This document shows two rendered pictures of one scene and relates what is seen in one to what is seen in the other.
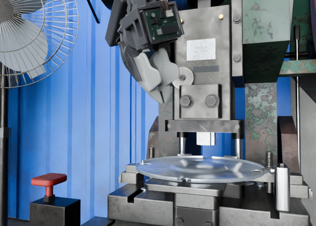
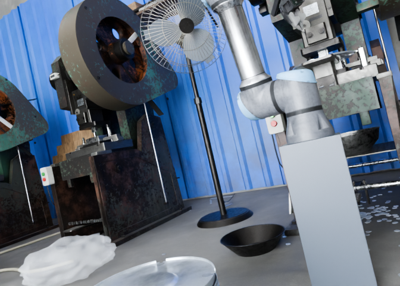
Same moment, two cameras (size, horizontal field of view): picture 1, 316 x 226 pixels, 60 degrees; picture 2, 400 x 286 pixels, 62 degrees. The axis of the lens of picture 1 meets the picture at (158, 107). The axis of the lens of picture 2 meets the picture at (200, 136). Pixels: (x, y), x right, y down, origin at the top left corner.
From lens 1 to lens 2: 1.20 m
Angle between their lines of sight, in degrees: 11
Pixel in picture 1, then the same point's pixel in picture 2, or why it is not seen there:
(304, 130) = not seen: outside the picture
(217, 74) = (321, 18)
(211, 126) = (324, 44)
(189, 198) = (321, 73)
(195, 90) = (312, 28)
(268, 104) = (356, 31)
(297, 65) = (366, 3)
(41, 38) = (209, 37)
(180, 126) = (309, 49)
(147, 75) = (294, 20)
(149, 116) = not seen: hidden behind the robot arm
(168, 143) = not seen: hidden behind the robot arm
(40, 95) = (183, 97)
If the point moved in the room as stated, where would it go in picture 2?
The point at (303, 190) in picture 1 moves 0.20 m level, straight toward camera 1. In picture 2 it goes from (378, 60) to (368, 57)
